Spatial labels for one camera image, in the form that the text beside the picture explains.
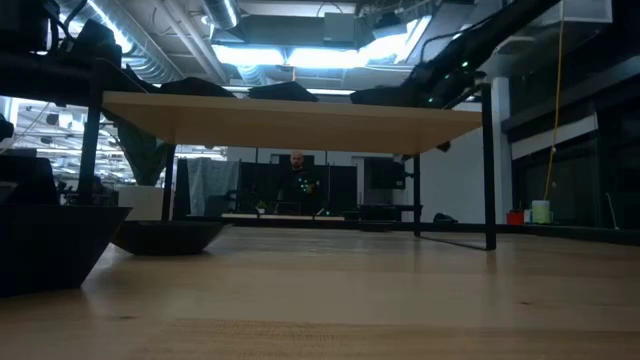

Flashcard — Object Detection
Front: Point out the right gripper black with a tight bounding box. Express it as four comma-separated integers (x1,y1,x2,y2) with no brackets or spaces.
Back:
409,57,481,154

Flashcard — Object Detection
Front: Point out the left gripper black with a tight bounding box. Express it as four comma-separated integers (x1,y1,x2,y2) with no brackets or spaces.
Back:
0,47,161,109

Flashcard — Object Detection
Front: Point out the wooden shelf black metal frame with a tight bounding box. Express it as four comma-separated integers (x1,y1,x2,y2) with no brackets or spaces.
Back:
78,59,499,252

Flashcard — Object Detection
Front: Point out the black small square mini plate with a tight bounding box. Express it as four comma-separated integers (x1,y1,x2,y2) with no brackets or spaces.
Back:
247,80,320,103

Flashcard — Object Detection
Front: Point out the black computer monitor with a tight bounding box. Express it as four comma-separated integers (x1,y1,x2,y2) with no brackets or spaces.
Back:
363,157,407,191

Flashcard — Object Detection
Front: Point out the artificial green snake plant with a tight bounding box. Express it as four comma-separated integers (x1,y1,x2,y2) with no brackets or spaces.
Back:
114,117,171,188

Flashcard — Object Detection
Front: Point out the black standing desk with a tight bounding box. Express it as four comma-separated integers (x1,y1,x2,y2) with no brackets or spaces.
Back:
357,203,425,217

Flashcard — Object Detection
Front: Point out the green and white canister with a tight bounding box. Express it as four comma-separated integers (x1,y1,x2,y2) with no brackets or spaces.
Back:
530,199,552,225

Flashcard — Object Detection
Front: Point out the white plant pot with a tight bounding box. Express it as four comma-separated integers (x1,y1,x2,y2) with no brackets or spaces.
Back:
117,185,166,222

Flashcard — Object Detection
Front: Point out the grey hanging cloth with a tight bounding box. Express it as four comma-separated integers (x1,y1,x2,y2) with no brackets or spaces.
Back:
185,157,242,217

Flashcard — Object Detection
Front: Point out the long linear light fixture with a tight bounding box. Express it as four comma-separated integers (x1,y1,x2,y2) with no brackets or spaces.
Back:
219,84,357,97

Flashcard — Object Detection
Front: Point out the person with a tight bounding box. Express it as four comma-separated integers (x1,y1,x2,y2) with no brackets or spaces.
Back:
277,151,321,216

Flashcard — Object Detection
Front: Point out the grey metal box unit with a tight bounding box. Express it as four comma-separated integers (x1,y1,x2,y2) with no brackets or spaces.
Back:
322,12,359,44

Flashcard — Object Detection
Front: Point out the black partition panel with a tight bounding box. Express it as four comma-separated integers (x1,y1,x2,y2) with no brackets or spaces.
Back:
174,158,359,216

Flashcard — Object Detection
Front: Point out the wooden workbench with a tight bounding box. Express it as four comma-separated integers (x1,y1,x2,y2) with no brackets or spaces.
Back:
222,213,346,222

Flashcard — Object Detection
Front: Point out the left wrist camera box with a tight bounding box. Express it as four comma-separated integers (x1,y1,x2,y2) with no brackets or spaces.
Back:
69,18,124,64

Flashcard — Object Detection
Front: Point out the black right camera cable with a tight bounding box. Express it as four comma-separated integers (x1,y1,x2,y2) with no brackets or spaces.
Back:
418,19,501,64

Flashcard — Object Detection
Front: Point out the round silver ventilation duct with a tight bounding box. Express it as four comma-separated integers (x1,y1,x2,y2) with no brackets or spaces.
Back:
201,0,242,30

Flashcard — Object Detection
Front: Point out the black aluminium frame rail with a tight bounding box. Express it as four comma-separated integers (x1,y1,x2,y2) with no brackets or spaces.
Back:
172,214,501,234

